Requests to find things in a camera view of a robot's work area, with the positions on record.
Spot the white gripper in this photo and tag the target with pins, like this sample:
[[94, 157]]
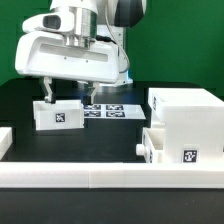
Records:
[[44, 54]]

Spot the white drawer tray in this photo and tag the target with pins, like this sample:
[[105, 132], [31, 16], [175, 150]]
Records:
[[64, 114], [151, 147]]

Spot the white drawer cabinet box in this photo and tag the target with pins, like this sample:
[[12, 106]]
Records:
[[193, 124]]

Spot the white front drawer tray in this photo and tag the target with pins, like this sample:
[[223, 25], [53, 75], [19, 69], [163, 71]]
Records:
[[151, 147]]

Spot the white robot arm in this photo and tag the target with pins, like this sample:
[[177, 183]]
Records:
[[64, 43]]

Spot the fiducial marker sheet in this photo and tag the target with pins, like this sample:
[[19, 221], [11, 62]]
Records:
[[114, 111]]

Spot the white left fence rail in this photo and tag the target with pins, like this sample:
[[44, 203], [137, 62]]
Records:
[[5, 140]]

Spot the white fence rail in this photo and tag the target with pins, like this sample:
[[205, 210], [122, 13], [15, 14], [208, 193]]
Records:
[[5, 140], [110, 175]]

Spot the white front fence rail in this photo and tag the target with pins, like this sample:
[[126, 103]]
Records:
[[110, 175]]

